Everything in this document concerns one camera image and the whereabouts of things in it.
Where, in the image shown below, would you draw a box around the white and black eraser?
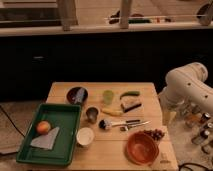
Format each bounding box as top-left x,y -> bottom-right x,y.
121,99 -> 142,113

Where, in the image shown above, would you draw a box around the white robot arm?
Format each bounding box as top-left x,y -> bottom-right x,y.
158,62 -> 213,125

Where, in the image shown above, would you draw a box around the green plastic cup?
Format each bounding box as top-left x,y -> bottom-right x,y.
103,90 -> 114,105

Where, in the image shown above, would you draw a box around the metal cup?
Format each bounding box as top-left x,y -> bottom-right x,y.
86,107 -> 99,124

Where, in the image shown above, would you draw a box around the white paper cup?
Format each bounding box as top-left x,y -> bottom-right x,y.
76,127 -> 95,147

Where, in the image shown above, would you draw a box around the bunch of dark grapes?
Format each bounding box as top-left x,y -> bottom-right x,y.
144,129 -> 165,141

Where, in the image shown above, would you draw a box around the spice jar with black lid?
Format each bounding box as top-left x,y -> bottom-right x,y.
192,130 -> 210,145

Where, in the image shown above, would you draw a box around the metal knife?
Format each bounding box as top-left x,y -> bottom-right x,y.
120,121 -> 150,131

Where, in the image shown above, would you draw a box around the orange bowl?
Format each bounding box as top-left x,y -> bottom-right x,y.
125,131 -> 159,165

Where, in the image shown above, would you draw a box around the wooden table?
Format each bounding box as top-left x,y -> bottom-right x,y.
23,81 -> 180,171

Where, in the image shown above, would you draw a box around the yellow banana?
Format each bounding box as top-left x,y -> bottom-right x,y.
101,108 -> 123,116

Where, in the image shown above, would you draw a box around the black bristle brush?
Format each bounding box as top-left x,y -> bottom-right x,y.
98,118 -> 141,131

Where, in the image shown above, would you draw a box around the dark red bowl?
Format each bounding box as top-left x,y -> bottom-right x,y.
66,87 -> 88,105

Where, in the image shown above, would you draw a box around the green plastic tray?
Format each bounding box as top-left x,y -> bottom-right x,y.
16,103 -> 81,166

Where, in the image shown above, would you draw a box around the grey folded cloth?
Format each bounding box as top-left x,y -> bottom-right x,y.
30,127 -> 60,150

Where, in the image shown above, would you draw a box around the red apple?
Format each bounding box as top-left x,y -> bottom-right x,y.
36,121 -> 51,135

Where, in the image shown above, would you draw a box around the black cable on floor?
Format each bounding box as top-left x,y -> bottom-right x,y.
0,105 -> 26,138

